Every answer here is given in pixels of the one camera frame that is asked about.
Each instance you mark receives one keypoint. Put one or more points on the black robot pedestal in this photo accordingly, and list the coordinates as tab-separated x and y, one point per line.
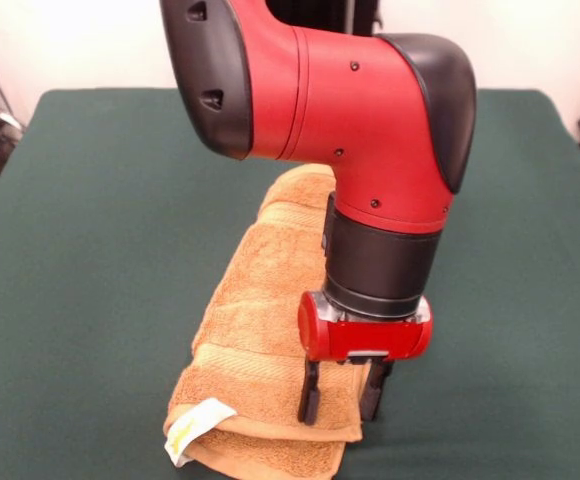
365	17

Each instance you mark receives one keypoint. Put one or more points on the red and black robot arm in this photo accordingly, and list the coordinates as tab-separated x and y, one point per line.
350	125

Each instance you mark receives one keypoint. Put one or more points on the orange terry towel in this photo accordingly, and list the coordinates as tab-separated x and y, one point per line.
250	310

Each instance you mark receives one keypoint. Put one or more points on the dark green table cloth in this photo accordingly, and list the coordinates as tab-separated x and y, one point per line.
70	250

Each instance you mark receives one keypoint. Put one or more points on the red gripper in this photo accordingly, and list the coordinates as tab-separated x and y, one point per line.
365	340

